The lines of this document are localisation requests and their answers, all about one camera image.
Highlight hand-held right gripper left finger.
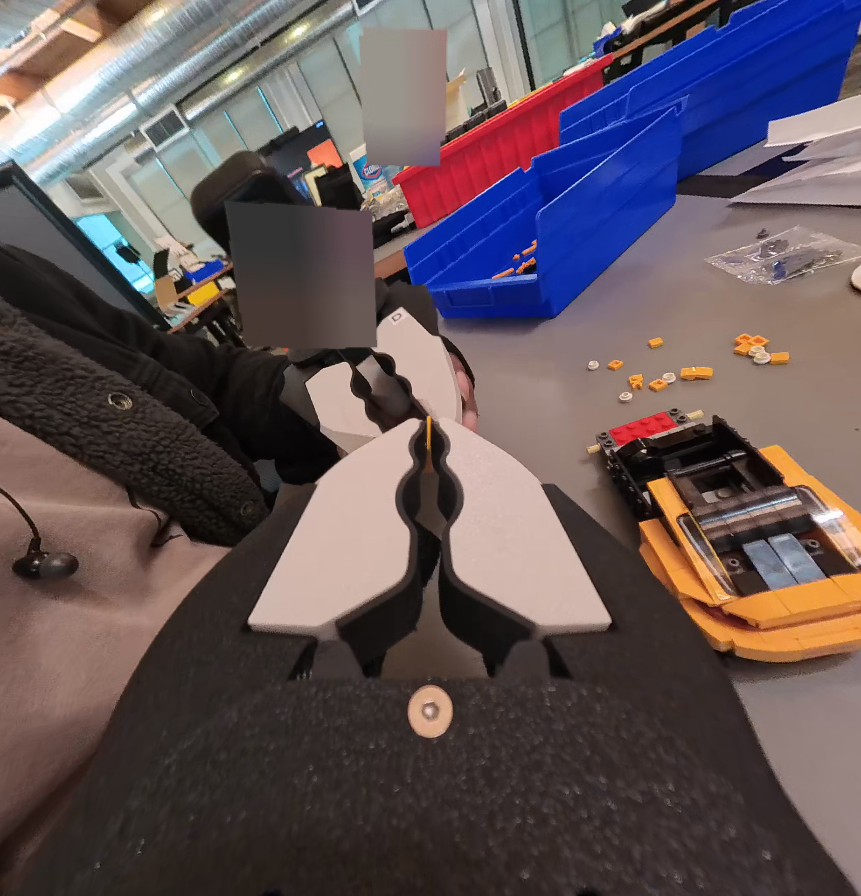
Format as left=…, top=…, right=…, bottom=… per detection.
left=246, top=419, right=435, bottom=678

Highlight person's left forearm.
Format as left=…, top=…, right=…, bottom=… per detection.
left=140, top=325, right=347, bottom=485

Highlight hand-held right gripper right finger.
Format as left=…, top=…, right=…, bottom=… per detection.
left=432, top=417, right=613, bottom=678

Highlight row of black boxes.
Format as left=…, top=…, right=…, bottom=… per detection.
left=441, top=65, right=512, bottom=137

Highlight white wipes canister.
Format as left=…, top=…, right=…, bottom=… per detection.
left=351, top=149, right=391, bottom=202

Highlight clear bag of dark pieces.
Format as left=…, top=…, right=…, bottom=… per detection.
left=703, top=224, right=861, bottom=286

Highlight scattered orange white lego pieces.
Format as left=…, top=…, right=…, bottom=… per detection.
left=588, top=332, right=792, bottom=406

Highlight silver ventilation duct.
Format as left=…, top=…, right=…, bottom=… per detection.
left=0, top=0, right=365, bottom=186

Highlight orange black lego car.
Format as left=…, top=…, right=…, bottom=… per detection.
left=586, top=408, right=861, bottom=664

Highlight lit computer monitor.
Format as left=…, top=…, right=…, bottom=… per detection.
left=259, top=119, right=349, bottom=205

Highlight black earbud with cable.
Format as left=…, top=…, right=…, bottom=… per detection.
left=0, top=476, right=80, bottom=581

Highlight heap of orange lego parts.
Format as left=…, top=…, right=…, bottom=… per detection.
left=495, top=238, right=541, bottom=282

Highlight black office chair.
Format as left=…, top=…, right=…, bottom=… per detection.
left=189, top=149, right=321, bottom=261

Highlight long blue plastic bin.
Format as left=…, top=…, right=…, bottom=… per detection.
left=558, top=0, right=861, bottom=184

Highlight beige hooded sweatshirt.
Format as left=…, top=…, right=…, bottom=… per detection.
left=0, top=405, right=278, bottom=865

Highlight dark monitor panel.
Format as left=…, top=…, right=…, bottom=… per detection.
left=0, top=160, right=171, bottom=331

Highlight person's left hand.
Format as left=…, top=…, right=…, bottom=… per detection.
left=453, top=356, right=482, bottom=433

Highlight red plastic bin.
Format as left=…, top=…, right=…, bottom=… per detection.
left=392, top=55, right=615, bottom=230

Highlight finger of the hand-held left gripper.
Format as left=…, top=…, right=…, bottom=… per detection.
left=305, top=360, right=405, bottom=456
left=371, top=308, right=466, bottom=428

